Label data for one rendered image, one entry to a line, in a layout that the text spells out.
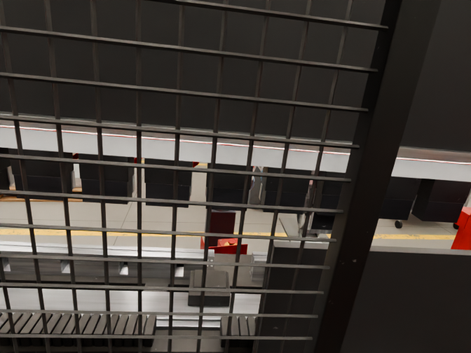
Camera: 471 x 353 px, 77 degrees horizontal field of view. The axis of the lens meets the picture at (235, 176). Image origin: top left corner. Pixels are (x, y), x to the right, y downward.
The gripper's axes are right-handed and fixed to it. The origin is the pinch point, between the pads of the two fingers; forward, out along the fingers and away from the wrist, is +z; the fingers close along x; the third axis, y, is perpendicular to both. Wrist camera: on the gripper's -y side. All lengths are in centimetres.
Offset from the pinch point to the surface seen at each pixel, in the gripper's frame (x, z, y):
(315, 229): -2.8, 1.0, 15.3
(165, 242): -87, -15, -175
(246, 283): -26.5, 21.3, 4.3
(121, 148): -71, -15, 38
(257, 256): -22.9, 11.5, 7.0
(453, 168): 41, -20, 34
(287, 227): -8.0, -3.1, -5.3
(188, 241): -65, -19, -180
